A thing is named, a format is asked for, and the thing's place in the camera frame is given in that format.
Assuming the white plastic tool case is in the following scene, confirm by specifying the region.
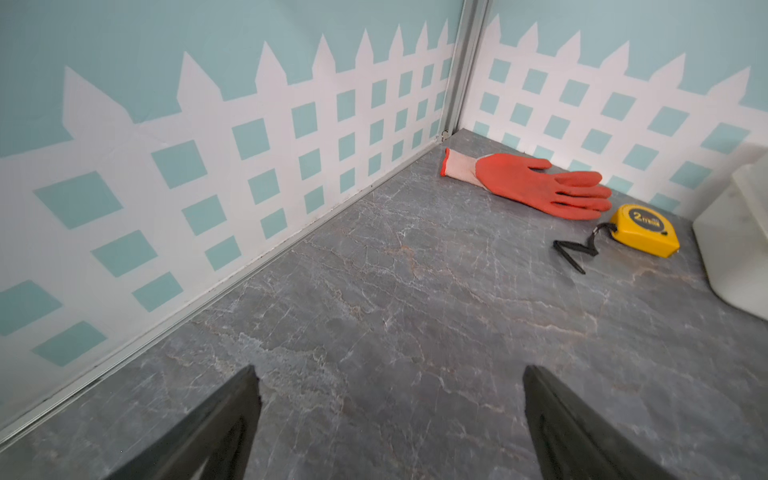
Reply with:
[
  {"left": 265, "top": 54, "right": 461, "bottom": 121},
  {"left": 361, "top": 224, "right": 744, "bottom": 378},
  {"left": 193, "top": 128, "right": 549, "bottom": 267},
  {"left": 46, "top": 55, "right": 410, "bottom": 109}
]
[{"left": 693, "top": 157, "right": 768, "bottom": 320}]

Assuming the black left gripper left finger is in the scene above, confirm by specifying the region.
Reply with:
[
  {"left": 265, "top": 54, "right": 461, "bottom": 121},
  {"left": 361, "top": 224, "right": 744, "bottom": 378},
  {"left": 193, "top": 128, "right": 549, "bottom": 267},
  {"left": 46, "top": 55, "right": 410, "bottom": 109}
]
[{"left": 109, "top": 365, "right": 262, "bottom": 479}]

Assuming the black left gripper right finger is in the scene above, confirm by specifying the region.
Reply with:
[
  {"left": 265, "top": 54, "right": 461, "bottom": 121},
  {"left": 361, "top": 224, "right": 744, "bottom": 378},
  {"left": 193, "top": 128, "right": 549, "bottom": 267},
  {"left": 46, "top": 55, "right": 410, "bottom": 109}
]
[{"left": 523, "top": 365, "right": 674, "bottom": 479}]

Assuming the yellow tape measure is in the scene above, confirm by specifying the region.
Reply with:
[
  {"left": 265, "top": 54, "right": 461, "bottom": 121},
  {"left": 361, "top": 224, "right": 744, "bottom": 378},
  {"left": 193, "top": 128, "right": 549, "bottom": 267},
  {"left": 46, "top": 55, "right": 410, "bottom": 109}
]
[{"left": 610, "top": 204, "right": 680, "bottom": 258}]

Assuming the red work glove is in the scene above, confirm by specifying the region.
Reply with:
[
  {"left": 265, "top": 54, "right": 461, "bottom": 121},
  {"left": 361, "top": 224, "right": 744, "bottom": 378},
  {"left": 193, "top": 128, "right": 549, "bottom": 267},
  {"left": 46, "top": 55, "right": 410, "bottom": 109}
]
[{"left": 440, "top": 149, "right": 612, "bottom": 221}]

